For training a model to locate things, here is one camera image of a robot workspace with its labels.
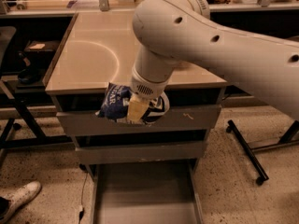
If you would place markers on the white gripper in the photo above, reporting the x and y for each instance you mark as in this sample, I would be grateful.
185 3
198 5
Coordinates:
147 88

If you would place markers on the blue chip bag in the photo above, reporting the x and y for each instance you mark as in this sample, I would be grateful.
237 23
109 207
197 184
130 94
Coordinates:
116 101

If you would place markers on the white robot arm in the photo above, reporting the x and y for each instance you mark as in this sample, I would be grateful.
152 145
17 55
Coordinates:
174 31

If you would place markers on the top grey drawer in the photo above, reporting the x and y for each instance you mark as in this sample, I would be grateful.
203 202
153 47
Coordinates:
178 118

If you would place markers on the middle grey drawer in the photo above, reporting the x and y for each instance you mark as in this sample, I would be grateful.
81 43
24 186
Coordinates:
142 152

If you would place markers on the grey drawer cabinet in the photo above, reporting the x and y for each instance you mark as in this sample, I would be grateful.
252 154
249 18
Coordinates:
99 48

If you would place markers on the open bottom grey drawer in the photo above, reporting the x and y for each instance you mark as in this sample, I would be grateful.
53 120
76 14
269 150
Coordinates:
158 192

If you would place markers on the black round object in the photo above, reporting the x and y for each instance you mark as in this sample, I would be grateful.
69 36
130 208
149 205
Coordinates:
29 75

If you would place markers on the dark box on shelf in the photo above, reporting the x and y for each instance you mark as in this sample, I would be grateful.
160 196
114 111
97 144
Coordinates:
42 46

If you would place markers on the white sneaker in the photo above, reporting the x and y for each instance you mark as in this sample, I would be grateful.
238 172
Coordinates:
10 203

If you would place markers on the black wheeled stand base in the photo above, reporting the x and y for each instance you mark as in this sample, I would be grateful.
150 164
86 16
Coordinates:
287 139

